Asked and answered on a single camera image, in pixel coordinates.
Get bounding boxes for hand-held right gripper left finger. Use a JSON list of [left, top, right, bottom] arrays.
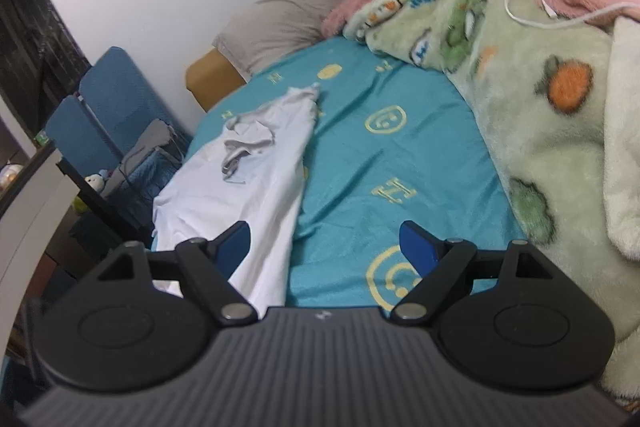
[[97, 221, 258, 327]]

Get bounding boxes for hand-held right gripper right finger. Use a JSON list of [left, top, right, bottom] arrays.
[[390, 221, 556, 326]]

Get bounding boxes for white t-shirt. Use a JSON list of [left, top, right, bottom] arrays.
[[151, 83, 322, 309]]

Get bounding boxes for teal printed bed sheet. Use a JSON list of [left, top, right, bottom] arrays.
[[185, 36, 528, 310]]

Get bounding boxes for grey cloth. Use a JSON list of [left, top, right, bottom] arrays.
[[106, 118, 175, 194]]

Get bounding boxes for white plush toy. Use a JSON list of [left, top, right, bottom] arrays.
[[82, 169, 109, 194]]

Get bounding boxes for mustard yellow headboard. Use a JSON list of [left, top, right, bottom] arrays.
[[185, 48, 247, 112]]

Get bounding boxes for green printed fleece blanket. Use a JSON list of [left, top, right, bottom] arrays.
[[344, 0, 640, 410]]

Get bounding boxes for blue folding chair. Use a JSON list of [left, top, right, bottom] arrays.
[[45, 46, 195, 230]]

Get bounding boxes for white desk with dark top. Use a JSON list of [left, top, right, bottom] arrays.
[[0, 141, 85, 308]]

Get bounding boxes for grey pillow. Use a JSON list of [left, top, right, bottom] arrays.
[[212, 0, 379, 76]]

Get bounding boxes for dark window grille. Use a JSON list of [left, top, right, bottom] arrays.
[[0, 0, 95, 130]]

